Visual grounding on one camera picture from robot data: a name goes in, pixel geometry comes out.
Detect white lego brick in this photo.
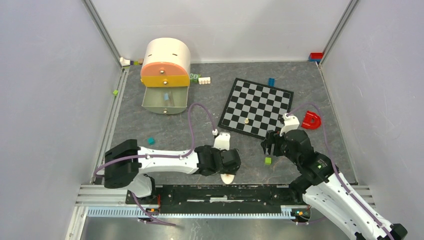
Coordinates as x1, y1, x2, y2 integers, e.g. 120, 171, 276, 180
197, 77, 211, 85

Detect yellow drawer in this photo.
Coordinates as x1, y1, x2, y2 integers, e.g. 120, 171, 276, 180
140, 75, 190, 88

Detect blue lego brick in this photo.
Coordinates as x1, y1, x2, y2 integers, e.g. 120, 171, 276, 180
267, 78, 275, 87

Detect small green cube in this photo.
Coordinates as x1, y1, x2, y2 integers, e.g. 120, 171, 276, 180
264, 157, 272, 165

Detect green toy block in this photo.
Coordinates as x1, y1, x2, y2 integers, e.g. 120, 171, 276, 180
189, 73, 202, 83

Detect grey green bottom drawer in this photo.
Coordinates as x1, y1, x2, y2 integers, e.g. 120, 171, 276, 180
142, 86, 189, 115

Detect small teal cube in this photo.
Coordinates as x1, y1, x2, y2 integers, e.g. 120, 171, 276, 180
147, 137, 155, 145

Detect red blue bricks corner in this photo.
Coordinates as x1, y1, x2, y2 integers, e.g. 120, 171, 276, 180
308, 52, 324, 63

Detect white round drawer organizer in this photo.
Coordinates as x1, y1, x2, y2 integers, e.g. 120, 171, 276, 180
142, 37, 191, 74

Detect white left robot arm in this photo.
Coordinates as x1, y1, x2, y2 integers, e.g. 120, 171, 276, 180
103, 139, 241, 204

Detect black grey chessboard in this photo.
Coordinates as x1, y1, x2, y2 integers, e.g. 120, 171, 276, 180
217, 78, 294, 139

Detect red letter D toy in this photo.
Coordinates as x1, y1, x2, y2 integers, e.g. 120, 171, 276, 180
300, 110, 322, 130

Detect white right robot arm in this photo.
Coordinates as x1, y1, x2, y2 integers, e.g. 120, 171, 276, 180
261, 129, 408, 240

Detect black mounting rail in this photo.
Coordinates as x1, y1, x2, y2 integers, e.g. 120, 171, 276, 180
125, 184, 311, 214

